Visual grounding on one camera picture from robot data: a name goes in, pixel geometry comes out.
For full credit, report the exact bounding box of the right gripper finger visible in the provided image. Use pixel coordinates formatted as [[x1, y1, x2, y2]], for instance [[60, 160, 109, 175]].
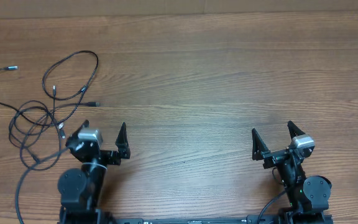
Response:
[[252, 128, 269, 161], [287, 121, 305, 138]]

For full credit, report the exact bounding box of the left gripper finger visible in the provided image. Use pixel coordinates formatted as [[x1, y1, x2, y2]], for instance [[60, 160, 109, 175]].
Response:
[[71, 119, 90, 138], [115, 122, 131, 159]]

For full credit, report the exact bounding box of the long black usb cable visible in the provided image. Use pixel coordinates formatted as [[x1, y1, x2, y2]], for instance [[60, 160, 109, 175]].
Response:
[[19, 101, 101, 171]]

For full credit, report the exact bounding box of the short black usb cable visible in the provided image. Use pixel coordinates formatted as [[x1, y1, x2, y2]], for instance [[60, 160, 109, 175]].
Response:
[[8, 85, 67, 149]]

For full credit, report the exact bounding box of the medium black usb cable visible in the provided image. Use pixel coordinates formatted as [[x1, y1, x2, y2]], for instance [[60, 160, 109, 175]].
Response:
[[0, 50, 99, 127]]

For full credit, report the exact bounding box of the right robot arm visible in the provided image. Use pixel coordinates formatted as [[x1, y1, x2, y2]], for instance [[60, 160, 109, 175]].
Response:
[[247, 121, 333, 224]]

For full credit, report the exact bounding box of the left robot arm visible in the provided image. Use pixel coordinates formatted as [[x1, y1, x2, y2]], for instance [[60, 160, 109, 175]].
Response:
[[57, 120, 131, 224]]

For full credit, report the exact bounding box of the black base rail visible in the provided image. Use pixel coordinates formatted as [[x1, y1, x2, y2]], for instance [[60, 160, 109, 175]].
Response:
[[57, 215, 334, 224]]

